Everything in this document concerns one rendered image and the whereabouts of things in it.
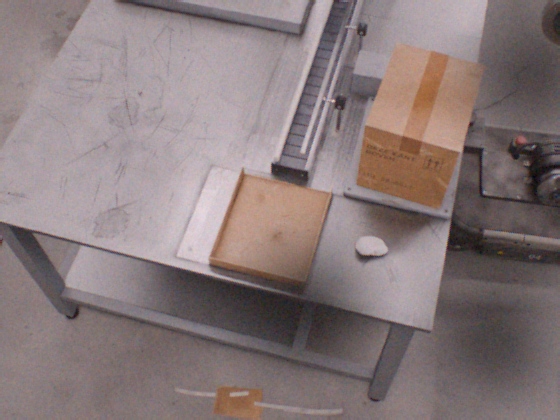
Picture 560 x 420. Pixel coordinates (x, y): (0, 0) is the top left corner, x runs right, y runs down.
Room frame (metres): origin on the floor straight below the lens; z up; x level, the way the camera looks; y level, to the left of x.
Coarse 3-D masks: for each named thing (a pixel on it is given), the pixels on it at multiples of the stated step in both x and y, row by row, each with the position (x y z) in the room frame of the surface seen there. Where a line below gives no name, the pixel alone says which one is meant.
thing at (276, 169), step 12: (360, 0) 1.74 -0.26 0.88; (324, 12) 1.69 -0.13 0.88; (348, 36) 1.58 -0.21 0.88; (348, 48) 1.57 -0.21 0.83; (336, 72) 1.42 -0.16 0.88; (336, 84) 1.39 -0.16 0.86; (324, 108) 1.28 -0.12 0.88; (324, 120) 1.24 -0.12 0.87; (312, 144) 1.15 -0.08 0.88; (312, 156) 1.11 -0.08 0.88; (276, 168) 1.08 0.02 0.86; (288, 168) 1.07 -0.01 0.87
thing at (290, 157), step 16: (336, 0) 1.74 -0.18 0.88; (336, 16) 1.67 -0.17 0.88; (352, 16) 1.67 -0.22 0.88; (336, 32) 1.59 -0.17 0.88; (320, 48) 1.52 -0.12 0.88; (320, 64) 1.46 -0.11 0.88; (336, 64) 1.46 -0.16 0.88; (320, 80) 1.39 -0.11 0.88; (304, 96) 1.33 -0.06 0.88; (304, 112) 1.27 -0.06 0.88; (320, 112) 1.27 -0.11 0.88; (304, 128) 1.21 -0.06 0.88; (288, 144) 1.15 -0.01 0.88; (288, 160) 1.10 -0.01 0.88; (304, 160) 1.10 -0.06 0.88
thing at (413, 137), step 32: (416, 64) 1.23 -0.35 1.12; (448, 64) 1.23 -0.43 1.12; (480, 64) 1.23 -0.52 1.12; (384, 96) 1.12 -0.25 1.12; (416, 96) 1.12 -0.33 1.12; (448, 96) 1.12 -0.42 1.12; (384, 128) 1.02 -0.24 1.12; (416, 128) 1.02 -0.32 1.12; (448, 128) 1.02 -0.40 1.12; (384, 160) 1.01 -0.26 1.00; (416, 160) 0.98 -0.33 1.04; (448, 160) 0.96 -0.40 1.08; (384, 192) 1.00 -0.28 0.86; (416, 192) 0.97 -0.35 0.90
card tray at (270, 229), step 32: (256, 192) 1.02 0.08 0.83; (288, 192) 1.02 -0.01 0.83; (320, 192) 1.02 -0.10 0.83; (224, 224) 0.92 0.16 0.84; (256, 224) 0.92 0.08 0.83; (288, 224) 0.92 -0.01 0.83; (320, 224) 0.90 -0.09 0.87; (224, 256) 0.82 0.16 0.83; (256, 256) 0.82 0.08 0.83; (288, 256) 0.82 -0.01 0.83
